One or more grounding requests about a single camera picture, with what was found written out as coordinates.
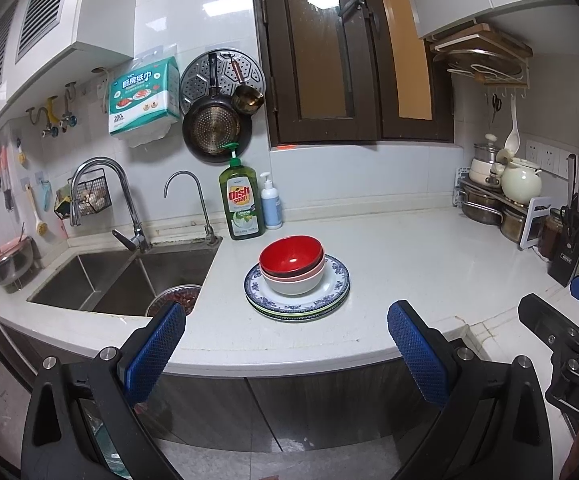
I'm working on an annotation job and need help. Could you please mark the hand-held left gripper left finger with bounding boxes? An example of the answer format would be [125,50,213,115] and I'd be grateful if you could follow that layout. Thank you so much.
[20,301,187,480]

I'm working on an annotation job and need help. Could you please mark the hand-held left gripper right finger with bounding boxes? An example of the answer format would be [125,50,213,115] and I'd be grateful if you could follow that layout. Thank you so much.
[387,300,554,480]

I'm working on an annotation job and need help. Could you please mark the blue patterned white plate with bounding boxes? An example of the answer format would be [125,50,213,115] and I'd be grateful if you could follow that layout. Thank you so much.
[244,253,351,315]

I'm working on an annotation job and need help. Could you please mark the green plate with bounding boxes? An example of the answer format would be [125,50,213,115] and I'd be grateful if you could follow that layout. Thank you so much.
[249,300,345,322]

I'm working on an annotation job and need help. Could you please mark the cream white bowl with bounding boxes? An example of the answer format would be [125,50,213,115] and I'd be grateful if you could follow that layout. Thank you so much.
[262,262,326,296]

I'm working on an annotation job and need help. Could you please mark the red and black bowl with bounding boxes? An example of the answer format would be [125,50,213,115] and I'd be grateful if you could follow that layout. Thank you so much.
[258,235,325,277]

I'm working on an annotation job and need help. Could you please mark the person's right hand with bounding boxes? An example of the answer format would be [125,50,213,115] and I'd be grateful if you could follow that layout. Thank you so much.
[562,422,579,480]

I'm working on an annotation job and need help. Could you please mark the black knife block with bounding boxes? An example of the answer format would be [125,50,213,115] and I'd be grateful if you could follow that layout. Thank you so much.
[548,200,579,287]

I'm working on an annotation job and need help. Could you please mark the steel basin with food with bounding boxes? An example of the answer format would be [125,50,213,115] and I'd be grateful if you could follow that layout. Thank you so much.
[145,284,202,318]

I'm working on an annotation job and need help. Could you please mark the glass jar of brown sauce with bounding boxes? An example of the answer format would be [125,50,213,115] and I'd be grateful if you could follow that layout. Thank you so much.
[538,208,566,261]

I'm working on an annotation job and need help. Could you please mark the black kitchen scissors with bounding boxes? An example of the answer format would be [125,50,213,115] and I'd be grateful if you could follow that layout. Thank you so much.
[559,205,579,246]

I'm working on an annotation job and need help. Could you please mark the steel double sink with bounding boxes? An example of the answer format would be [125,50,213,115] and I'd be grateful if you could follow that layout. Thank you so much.
[26,247,220,318]

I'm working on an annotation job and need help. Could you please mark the white and steel pot rack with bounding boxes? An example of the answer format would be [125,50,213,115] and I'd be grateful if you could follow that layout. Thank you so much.
[453,166,553,251]

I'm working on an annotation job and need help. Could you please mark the round steel pot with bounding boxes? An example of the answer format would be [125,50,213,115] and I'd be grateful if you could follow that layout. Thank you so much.
[500,205,533,243]

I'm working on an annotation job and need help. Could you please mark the cream kettle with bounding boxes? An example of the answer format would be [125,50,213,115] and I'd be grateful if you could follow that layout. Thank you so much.
[499,149,543,206]

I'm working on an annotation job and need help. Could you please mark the thin steel faucet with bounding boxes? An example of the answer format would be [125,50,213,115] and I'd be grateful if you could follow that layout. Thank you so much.
[164,170,220,246]

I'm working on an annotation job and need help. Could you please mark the large steel kitchen faucet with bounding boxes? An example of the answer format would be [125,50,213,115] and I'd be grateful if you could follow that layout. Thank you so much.
[70,156,151,253]

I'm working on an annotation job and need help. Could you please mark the steel bowl with pink colander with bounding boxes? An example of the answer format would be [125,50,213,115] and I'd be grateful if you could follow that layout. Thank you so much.
[0,235,40,293]

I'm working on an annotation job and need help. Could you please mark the green dish soap bottle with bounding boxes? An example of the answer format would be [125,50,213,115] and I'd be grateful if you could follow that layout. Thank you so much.
[219,142,261,241]

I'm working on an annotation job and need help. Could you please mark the small steel pot with lid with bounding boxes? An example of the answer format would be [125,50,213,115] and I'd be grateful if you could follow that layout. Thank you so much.
[473,133,506,162]

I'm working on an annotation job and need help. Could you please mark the white ladle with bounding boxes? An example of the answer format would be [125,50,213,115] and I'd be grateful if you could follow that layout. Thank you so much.
[504,92,521,158]

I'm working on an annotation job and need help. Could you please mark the blue pump bottle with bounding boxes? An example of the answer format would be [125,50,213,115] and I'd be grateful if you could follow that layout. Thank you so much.
[259,172,283,231]

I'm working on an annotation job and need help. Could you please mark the white under-cabinet rack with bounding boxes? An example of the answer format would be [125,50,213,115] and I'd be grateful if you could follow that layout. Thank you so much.
[429,30,534,98]

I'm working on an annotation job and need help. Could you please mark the black frying pan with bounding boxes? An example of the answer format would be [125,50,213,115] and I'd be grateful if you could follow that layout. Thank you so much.
[182,52,242,163]

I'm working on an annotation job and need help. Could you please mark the pink hanging utensil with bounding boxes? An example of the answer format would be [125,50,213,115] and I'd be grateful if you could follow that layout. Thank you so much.
[0,145,15,211]

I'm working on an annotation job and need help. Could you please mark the steel water valve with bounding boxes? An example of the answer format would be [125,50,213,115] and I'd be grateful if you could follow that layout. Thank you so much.
[49,82,79,128]
[26,105,60,138]

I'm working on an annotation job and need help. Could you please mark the steel pot lid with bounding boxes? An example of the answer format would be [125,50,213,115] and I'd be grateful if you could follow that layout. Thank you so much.
[444,49,525,83]

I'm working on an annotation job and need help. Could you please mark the kitchen paper towel pack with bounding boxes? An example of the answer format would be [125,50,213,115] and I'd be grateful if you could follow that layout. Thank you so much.
[108,56,181,148]

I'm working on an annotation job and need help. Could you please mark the small brass ladle pot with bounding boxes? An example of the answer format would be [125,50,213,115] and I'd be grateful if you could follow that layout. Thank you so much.
[229,57,265,113]

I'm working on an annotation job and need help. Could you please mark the round perforated steamer plate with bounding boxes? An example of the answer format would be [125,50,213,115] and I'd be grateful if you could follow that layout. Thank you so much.
[180,49,266,116]

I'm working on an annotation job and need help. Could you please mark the dark brown wooden window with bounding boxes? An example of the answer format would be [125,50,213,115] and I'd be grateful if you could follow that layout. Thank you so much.
[250,0,455,148]

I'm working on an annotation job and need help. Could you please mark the black handled knife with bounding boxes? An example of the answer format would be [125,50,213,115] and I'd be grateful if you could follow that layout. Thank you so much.
[567,154,578,208]

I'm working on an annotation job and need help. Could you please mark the steel pot with long handle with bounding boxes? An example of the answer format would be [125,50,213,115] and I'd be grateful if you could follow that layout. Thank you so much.
[462,187,504,226]

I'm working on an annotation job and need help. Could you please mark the white wall socket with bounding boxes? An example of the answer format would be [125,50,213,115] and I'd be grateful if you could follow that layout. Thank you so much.
[525,139,570,178]

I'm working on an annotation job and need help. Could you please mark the black wire faucet basket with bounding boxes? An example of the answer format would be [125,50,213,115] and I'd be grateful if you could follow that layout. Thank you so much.
[54,169,112,220]

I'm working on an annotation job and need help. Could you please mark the yellow handled dish brush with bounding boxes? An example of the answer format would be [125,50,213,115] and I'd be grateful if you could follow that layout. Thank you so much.
[24,182,49,237]

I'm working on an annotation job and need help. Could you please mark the white vented wall cabinet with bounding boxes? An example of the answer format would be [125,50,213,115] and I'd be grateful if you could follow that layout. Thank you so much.
[0,0,142,141]

